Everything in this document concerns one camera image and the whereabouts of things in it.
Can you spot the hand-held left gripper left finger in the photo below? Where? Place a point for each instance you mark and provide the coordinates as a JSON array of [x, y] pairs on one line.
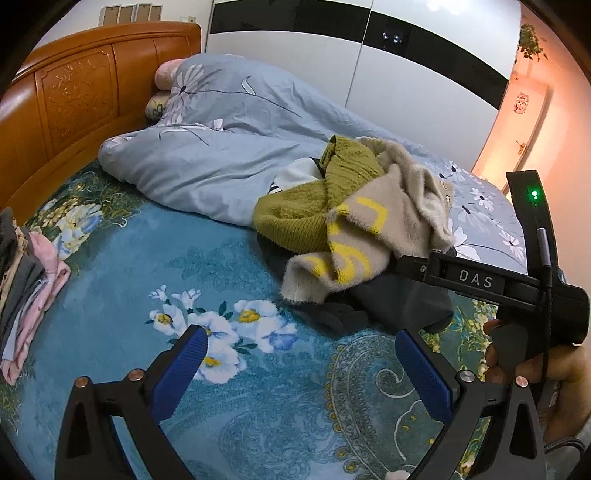
[[181, 369]]

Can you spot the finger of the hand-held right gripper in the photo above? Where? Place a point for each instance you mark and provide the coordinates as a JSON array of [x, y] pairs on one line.
[[412, 267]]

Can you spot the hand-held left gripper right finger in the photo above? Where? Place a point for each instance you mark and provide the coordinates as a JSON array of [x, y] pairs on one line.
[[424, 374]]

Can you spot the beige fuzzy sweater yellow letters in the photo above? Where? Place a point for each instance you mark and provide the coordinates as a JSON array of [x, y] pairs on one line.
[[401, 217]]

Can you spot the person's right hand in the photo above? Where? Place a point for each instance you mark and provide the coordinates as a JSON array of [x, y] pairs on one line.
[[568, 369]]

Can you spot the teal floral bed sheet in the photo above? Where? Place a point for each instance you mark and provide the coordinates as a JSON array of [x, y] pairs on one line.
[[120, 286]]

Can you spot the olive green knit sweater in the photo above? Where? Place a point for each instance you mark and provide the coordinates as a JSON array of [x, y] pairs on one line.
[[300, 212]]

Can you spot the white black-striped garment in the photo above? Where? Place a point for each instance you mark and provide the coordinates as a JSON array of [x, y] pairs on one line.
[[295, 177]]

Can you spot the folded pink garment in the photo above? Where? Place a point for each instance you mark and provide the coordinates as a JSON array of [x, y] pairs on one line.
[[51, 272]]

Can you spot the folded light blue garment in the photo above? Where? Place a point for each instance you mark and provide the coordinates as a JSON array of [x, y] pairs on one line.
[[22, 318]]

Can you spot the wooden door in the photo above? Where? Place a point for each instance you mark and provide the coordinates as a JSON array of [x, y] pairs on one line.
[[526, 129]]

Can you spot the folded dark grey garment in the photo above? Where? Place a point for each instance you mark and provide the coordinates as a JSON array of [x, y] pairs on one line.
[[21, 286]]

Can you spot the white wardrobe black stripe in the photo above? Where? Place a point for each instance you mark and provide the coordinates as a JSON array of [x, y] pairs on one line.
[[406, 78]]

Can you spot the red door ornament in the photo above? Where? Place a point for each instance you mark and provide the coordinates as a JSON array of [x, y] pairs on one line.
[[521, 102]]

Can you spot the folded cream floral garment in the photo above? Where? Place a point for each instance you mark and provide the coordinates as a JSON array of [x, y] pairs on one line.
[[18, 251]]

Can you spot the blue-grey floral duvet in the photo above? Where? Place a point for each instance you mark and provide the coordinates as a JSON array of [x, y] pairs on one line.
[[240, 143]]

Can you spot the hanging green plant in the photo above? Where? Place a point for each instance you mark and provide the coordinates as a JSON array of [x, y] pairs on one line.
[[533, 41]]

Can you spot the yellow patterned pillow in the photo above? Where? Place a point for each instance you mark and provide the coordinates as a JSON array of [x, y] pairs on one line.
[[156, 106]]

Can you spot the pink pillow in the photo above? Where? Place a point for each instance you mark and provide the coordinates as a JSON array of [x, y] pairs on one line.
[[164, 76]]

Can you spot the carved wooden headboard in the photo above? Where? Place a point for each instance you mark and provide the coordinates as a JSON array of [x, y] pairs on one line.
[[83, 87]]

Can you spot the small wall picture frame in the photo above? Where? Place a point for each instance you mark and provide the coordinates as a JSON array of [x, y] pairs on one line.
[[126, 14], [157, 12], [143, 12]]

